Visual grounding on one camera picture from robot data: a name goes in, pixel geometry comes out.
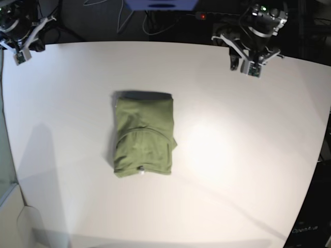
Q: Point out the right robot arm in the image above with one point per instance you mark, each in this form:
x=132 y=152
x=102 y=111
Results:
x=30 y=9

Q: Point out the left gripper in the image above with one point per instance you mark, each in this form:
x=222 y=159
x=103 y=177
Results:
x=248 y=44

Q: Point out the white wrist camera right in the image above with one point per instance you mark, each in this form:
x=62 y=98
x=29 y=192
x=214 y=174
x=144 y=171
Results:
x=22 y=56

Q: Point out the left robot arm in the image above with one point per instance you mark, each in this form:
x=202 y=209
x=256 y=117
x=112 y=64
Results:
x=259 y=15

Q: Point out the black OpenArm case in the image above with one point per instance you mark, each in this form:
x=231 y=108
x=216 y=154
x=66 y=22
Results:
x=312 y=226

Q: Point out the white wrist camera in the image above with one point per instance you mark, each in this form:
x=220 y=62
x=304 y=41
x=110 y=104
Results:
x=251 y=68
x=22 y=56

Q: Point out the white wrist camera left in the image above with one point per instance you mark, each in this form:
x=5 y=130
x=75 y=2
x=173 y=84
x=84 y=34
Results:
x=251 y=68

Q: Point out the blue box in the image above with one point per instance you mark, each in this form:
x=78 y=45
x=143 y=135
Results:
x=162 y=5

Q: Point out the green T-shirt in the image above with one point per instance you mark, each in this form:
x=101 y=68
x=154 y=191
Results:
x=144 y=133

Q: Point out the power strip with red switch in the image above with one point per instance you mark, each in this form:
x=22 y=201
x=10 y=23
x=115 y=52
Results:
x=215 y=16

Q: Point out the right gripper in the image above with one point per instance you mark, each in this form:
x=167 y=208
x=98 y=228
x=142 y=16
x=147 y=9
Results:
x=21 y=33

